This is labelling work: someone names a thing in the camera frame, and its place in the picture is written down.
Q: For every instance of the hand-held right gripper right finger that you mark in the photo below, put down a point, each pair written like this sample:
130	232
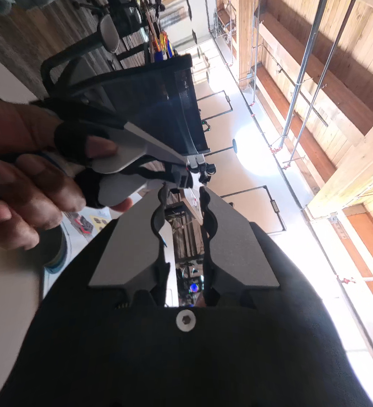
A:
240	254

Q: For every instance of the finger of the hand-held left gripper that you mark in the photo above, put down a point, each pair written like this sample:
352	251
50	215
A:
132	149
119	189

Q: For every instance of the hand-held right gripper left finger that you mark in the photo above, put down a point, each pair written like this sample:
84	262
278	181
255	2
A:
126	254

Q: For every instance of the grey toy brick assembly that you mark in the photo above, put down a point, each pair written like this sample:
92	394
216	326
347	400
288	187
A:
181	176

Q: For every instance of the brown desk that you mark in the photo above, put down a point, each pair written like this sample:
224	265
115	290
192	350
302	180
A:
8	302

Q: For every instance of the person's right hand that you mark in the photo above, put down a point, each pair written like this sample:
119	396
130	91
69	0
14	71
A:
200	301

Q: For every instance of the person's left hand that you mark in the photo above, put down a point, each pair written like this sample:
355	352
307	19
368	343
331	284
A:
21	190

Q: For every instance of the toy instruction booklet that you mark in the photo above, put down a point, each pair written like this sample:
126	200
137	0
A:
84	224

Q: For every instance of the black mesh office chair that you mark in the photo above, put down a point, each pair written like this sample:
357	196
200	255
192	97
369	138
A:
148	101

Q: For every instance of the computer with rainbow fans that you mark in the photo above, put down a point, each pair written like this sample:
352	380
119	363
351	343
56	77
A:
193	287

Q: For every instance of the black floor lamp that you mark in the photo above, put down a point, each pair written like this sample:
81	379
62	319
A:
234	146

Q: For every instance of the silver ceiling pipe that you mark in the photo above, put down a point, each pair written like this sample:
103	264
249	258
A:
323	70
301	73

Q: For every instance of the black metal frame stand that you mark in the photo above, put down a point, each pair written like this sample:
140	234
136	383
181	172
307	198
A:
275	206
228	99

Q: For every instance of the black robot arm with camera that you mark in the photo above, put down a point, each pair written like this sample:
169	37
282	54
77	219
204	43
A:
205	168

